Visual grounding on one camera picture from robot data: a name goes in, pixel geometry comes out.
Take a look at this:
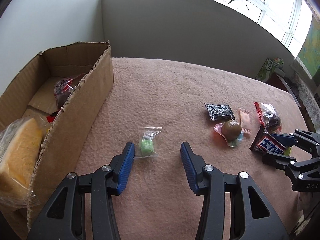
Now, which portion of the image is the landscape painting scroll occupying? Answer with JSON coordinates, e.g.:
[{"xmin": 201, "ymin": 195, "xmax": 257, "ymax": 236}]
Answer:
[{"xmin": 298, "ymin": 16, "xmax": 319, "ymax": 77}]

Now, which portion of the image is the small green jelly candy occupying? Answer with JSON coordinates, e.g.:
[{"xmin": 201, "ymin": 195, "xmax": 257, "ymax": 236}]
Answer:
[{"xmin": 135, "ymin": 127, "xmax": 162, "ymax": 159}]

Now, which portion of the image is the bagged sliced bread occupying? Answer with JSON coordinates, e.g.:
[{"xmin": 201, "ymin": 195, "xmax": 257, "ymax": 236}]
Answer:
[{"xmin": 1, "ymin": 117, "xmax": 43, "ymax": 209}]

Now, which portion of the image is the green printed bag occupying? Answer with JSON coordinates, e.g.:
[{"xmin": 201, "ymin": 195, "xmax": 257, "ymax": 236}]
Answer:
[{"xmin": 255, "ymin": 57, "xmax": 284, "ymax": 82}]

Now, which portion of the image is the clear dark jujube bag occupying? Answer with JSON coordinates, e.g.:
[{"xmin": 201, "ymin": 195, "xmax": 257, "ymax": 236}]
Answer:
[{"xmin": 254, "ymin": 102, "xmax": 282, "ymax": 133}]

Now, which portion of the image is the green quail egg pouch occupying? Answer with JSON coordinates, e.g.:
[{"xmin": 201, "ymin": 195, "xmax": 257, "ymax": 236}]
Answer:
[{"xmin": 284, "ymin": 146, "xmax": 291, "ymax": 156}]

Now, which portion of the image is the braised egg clear wrapper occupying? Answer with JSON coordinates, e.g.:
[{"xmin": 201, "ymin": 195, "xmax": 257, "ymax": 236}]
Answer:
[{"xmin": 214, "ymin": 120, "xmax": 244, "ymax": 147}]

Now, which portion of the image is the white lace table cover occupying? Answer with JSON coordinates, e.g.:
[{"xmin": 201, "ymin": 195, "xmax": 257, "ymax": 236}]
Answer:
[{"xmin": 294, "ymin": 73, "xmax": 319, "ymax": 133}]

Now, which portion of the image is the Snickers bar Chinese label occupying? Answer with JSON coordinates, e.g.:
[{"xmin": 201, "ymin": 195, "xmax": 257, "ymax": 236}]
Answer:
[{"xmin": 249, "ymin": 125, "xmax": 285, "ymax": 155}]

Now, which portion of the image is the small black candy packet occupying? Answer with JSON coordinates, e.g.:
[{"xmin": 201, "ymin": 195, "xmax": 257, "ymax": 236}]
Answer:
[{"xmin": 204, "ymin": 103, "xmax": 235, "ymax": 121}]

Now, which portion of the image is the pink table cloth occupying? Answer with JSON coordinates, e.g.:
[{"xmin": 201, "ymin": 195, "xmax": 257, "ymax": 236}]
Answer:
[{"xmin": 72, "ymin": 56, "xmax": 311, "ymax": 240}]

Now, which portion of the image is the small pink candy packet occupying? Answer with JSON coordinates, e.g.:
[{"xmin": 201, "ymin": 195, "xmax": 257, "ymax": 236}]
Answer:
[{"xmin": 239, "ymin": 108, "xmax": 252, "ymax": 135}]

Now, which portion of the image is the brown cardboard box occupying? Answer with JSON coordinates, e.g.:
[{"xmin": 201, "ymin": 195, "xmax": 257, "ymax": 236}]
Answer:
[{"xmin": 1, "ymin": 42, "xmax": 114, "ymax": 239}]

